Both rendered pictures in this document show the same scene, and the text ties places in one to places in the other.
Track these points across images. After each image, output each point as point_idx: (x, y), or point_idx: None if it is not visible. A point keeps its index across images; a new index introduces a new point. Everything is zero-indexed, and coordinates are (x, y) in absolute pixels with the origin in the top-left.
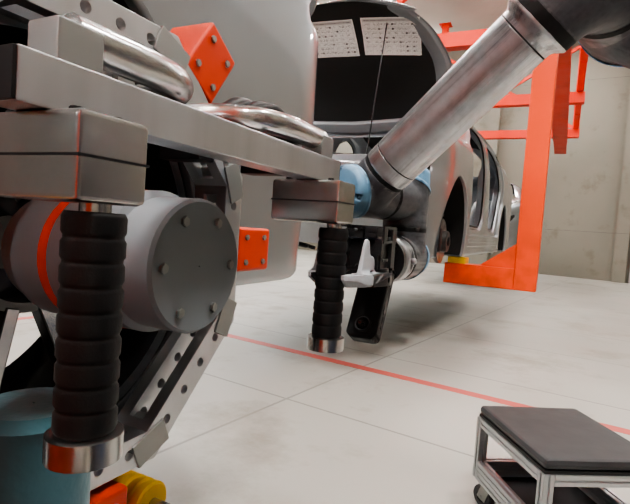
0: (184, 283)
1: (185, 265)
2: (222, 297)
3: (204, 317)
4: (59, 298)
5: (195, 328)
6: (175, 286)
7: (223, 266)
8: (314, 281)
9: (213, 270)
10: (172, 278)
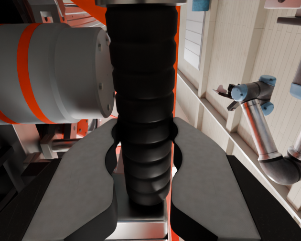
0: (108, 61)
1: (109, 72)
2: (97, 57)
3: (100, 39)
4: None
5: (101, 30)
6: (109, 58)
7: (101, 82)
8: (115, 118)
9: (103, 76)
10: (110, 62)
